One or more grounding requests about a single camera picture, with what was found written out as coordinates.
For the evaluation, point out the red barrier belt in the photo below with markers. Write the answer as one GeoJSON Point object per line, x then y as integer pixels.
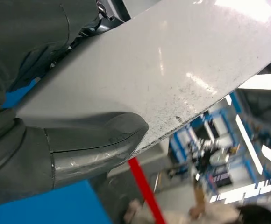
{"type": "Point", "coordinates": [144, 188]}

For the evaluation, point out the blue metal shelf rack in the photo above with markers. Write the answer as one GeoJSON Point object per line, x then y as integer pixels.
{"type": "Point", "coordinates": [56, 207]}

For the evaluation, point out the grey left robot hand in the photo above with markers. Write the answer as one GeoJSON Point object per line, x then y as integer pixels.
{"type": "Point", "coordinates": [32, 31]}

